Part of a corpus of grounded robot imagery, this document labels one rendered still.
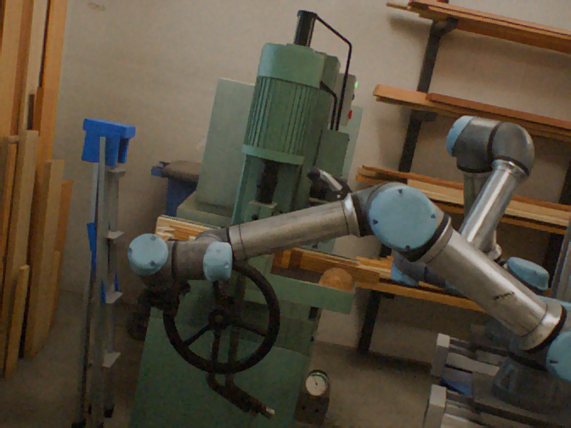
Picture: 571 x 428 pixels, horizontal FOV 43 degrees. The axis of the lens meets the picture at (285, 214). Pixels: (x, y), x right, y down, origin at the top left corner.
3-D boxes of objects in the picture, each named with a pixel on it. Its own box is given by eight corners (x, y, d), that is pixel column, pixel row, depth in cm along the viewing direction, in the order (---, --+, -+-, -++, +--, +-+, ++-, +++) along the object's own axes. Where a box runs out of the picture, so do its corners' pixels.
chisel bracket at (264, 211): (241, 232, 201) (247, 202, 200) (250, 225, 215) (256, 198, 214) (267, 237, 200) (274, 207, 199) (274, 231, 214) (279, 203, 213)
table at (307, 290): (117, 270, 185) (121, 247, 184) (154, 251, 215) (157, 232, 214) (349, 324, 179) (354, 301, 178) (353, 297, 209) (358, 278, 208)
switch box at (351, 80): (326, 121, 227) (336, 71, 225) (328, 122, 237) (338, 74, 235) (345, 126, 226) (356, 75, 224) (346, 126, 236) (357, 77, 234)
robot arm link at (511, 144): (558, 146, 186) (471, 307, 173) (519, 139, 193) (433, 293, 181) (547, 118, 178) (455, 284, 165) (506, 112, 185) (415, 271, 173)
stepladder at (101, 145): (58, 433, 269) (78, 117, 254) (79, 407, 294) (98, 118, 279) (102, 438, 269) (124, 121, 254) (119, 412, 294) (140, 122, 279)
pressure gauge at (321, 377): (300, 399, 185) (307, 369, 184) (302, 394, 189) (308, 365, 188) (324, 405, 185) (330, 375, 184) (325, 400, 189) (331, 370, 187)
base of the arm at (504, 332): (534, 341, 211) (543, 309, 209) (539, 356, 196) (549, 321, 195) (483, 328, 214) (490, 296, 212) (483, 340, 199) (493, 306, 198)
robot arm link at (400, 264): (418, 291, 176) (429, 248, 174) (382, 278, 183) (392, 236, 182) (435, 290, 181) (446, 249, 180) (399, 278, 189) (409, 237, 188)
